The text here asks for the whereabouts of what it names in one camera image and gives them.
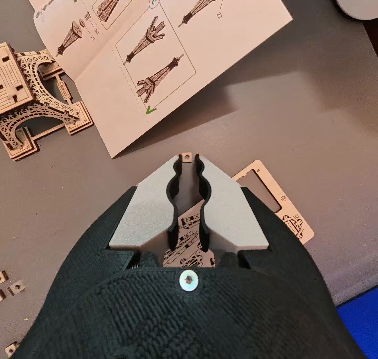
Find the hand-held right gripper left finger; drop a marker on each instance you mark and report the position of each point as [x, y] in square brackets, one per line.
[144, 217]

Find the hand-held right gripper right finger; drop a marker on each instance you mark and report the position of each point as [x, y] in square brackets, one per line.
[233, 217]

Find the small square wooden piece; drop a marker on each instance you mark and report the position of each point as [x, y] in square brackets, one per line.
[185, 154]
[13, 289]
[2, 277]
[1, 295]
[8, 351]

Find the small wooden puzzle sheet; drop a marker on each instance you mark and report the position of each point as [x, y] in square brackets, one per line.
[292, 205]

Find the large blue storage bin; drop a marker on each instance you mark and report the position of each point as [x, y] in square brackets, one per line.
[360, 329]

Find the folded paper instruction sheet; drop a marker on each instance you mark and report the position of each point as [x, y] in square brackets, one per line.
[206, 40]

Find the wooden tower base model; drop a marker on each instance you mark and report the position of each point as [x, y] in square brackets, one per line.
[17, 78]

